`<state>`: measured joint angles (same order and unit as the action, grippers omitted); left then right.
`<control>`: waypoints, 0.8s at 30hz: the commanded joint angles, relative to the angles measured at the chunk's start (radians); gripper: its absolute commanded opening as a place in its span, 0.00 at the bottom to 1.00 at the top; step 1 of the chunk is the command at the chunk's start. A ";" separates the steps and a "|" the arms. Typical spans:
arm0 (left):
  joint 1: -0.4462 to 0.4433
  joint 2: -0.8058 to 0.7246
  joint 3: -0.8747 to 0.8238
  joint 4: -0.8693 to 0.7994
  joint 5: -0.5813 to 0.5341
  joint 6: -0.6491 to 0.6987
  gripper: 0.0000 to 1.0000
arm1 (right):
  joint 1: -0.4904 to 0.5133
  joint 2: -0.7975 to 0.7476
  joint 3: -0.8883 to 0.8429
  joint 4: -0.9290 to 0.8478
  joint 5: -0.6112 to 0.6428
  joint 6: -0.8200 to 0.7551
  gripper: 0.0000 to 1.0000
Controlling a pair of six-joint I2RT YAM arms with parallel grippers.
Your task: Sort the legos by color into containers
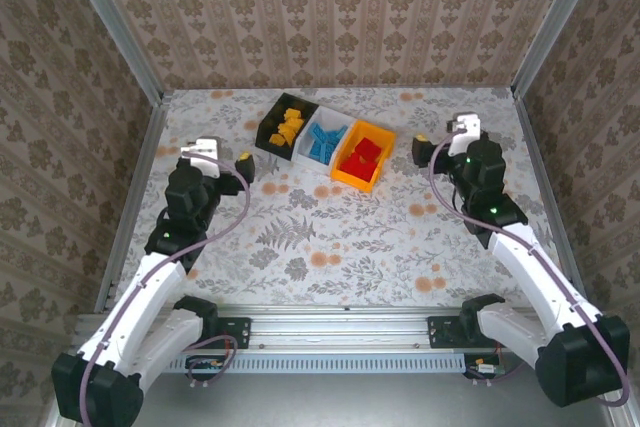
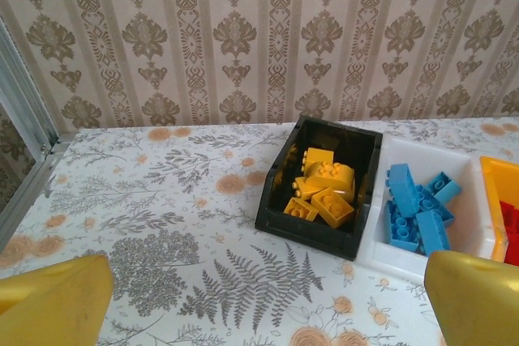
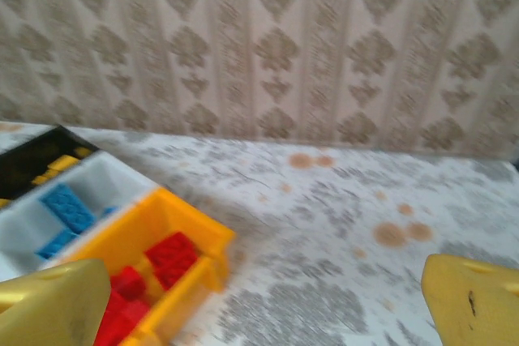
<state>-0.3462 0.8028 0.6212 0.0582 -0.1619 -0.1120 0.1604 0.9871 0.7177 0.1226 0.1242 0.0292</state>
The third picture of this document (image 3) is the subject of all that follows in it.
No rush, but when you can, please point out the yellow plastic bin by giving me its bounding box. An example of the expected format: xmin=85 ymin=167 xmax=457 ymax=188
xmin=60 ymin=186 xmax=237 ymax=346

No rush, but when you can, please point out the black plastic bin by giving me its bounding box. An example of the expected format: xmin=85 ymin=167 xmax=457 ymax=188
xmin=0 ymin=125 xmax=101 ymax=201

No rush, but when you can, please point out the red lego brick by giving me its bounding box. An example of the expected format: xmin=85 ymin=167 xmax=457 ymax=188
xmin=109 ymin=265 xmax=147 ymax=302
xmin=95 ymin=288 xmax=151 ymax=346
xmin=144 ymin=231 xmax=200 ymax=290

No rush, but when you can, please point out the white plastic bin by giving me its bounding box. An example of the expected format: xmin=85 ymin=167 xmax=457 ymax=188
xmin=0 ymin=150 xmax=159 ymax=282

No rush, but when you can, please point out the floral tablecloth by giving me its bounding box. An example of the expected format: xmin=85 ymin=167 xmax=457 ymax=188
xmin=0 ymin=121 xmax=519 ymax=346

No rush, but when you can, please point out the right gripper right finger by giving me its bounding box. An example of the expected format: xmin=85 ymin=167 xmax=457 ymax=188
xmin=420 ymin=254 xmax=519 ymax=346

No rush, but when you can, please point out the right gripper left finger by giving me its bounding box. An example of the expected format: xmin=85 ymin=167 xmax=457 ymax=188
xmin=0 ymin=258 xmax=112 ymax=346

